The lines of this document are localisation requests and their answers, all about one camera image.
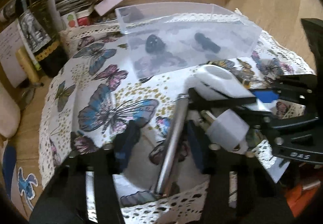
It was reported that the white handwritten note paper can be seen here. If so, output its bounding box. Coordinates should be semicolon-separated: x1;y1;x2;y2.
0;21;27;88

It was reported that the butterfly print lace cloth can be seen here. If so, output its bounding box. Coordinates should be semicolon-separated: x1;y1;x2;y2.
37;8;316;224

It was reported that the dark wine bottle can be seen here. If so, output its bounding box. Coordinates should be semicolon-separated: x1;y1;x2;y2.
15;0;68;78

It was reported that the cream cylindrical bottle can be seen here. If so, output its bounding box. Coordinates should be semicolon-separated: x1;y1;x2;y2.
0;84;21;138

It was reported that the small black clip microphone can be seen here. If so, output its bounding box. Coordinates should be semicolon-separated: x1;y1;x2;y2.
145;32;221;54

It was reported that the silver metal flashlight tube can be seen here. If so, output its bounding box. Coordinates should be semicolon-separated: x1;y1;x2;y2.
153;94;189;197

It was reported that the stack of books and papers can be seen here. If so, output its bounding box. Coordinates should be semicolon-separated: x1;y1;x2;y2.
40;0;124;27

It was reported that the clear plastic storage box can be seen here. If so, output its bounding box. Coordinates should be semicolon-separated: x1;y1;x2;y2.
115;2;262;79

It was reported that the yellow tube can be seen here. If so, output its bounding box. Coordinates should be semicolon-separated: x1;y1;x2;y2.
15;46;40;84

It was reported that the small pink white box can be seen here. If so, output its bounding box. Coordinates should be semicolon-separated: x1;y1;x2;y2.
94;0;124;16

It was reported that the white plug adapter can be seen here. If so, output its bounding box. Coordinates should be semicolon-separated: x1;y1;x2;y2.
200;109;250;154

